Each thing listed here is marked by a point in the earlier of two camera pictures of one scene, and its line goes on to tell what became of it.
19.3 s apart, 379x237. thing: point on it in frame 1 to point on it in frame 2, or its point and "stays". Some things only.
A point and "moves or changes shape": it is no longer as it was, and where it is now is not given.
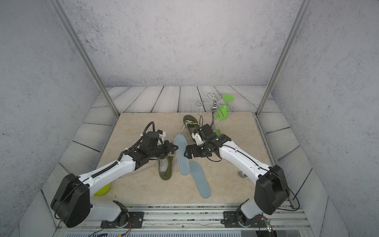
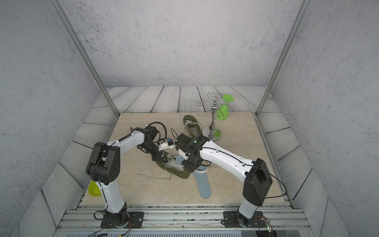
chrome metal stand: x=215 y=107 stays
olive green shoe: x=165 y=167 moves or changes shape
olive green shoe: x=191 y=124 stays
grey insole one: x=181 y=142 moves or changes shape
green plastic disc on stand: x=222 y=113 stays
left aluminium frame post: x=60 y=14 stays
